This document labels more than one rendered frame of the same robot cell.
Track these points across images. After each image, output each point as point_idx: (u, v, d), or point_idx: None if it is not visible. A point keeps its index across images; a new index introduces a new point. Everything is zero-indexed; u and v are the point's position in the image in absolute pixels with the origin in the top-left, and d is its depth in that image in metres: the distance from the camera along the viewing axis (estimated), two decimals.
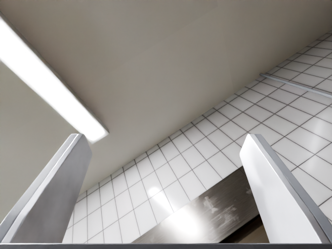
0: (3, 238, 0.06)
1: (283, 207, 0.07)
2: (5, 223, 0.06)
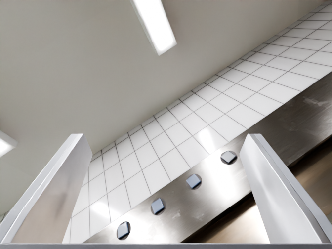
0: (3, 238, 0.06)
1: (283, 207, 0.07)
2: (5, 223, 0.06)
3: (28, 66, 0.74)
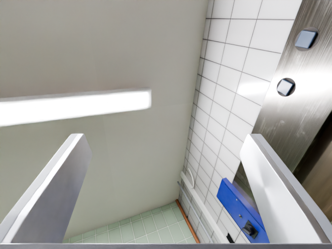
0: (3, 238, 0.06)
1: (283, 207, 0.07)
2: (5, 223, 0.06)
3: (95, 21, 0.75)
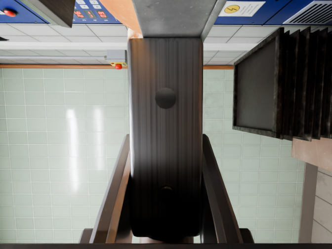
0: (105, 238, 0.06)
1: (205, 207, 0.07)
2: (102, 223, 0.06)
3: None
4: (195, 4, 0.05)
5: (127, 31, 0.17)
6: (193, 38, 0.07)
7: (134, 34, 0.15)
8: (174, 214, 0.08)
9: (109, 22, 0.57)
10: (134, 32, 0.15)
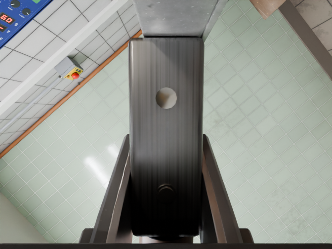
0: (106, 238, 0.06)
1: (204, 207, 0.07)
2: (102, 223, 0.06)
3: None
4: (196, 4, 0.05)
5: None
6: (194, 38, 0.07)
7: None
8: (174, 214, 0.08)
9: (21, 25, 0.58)
10: None
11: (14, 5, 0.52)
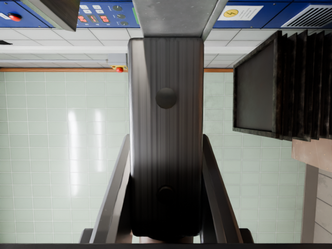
0: (106, 238, 0.06)
1: (204, 207, 0.07)
2: (102, 223, 0.06)
3: None
4: (196, 4, 0.05)
5: None
6: (194, 38, 0.07)
7: None
8: (174, 214, 0.08)
9: (111, 26, 0.59)
10: None
11: (119, 17, 0.52)
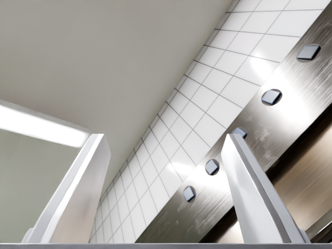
0: (41, 238, 0.06)
1: (254, 207, 0.07)
2: (41, 223, 0.06)
3: (67, 56, 0.77)
4: None
5: None
6: None
7: None
8: None
9: None
10: None
11: None
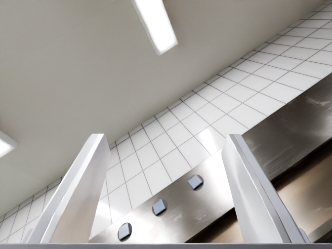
0: (41, 238, 0.06)
1: (254, 207, 0.07)
2: (41, 223, 0.06)
3: (28, 66, 0.74)
4: None
5: None
6: None
7: None
8: None
9: None
10: None
11: None
